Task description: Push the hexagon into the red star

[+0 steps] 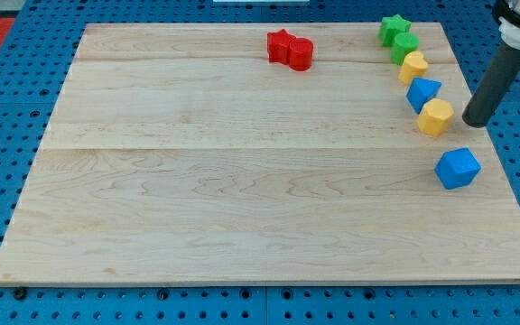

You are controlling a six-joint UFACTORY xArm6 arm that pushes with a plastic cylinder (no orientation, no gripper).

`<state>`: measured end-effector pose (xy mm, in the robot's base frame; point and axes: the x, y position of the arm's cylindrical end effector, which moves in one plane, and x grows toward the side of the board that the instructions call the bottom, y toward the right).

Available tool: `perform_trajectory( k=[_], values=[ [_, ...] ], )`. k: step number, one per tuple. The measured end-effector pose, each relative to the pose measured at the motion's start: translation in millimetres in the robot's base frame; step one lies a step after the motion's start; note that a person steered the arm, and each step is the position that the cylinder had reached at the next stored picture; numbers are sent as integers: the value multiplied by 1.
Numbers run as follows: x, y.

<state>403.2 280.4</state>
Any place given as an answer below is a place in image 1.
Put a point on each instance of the yellow hexagon block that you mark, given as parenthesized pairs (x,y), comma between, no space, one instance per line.
(435,117)

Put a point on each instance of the red star block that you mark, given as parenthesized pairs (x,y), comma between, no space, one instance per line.
(277,44)

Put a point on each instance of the green star block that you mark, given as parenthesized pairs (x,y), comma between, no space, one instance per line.
(390,26)

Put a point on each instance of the wooden board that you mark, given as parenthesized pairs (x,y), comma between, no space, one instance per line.
(178,155)

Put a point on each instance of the red cylinder block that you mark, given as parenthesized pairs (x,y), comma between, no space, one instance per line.
(300,53)

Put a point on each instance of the blue triangle block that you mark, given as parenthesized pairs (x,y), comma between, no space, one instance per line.
(421,91)

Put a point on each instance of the yellow heart block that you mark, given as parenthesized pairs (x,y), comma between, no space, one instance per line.
(414,66)

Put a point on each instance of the green cylinder block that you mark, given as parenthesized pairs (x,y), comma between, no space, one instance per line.
(403,44)

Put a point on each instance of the blue cube block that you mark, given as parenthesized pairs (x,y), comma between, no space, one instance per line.
(457,168)

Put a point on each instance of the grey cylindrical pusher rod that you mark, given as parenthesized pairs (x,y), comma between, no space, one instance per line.
(493,86)

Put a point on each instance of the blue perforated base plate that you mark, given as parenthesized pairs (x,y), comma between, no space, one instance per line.
(34,60)

